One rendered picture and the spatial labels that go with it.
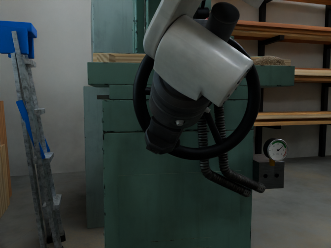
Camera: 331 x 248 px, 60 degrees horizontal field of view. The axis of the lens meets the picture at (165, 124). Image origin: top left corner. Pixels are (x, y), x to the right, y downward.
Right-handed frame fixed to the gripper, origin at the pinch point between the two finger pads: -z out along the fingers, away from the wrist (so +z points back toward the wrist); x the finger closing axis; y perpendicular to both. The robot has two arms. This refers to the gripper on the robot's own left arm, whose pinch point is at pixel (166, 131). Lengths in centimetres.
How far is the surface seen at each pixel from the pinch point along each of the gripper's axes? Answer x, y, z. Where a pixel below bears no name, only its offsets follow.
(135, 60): 29.2, 21.9, -26.1
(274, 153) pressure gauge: 18.7, -27.7, -20.9
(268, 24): 237, -27, -161
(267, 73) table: 38.5, -16.2, -14.9
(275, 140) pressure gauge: 21.3, -26.1, -18.9
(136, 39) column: 46, 30, -37
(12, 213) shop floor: -33, 78, -171
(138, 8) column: 55, 35, -31
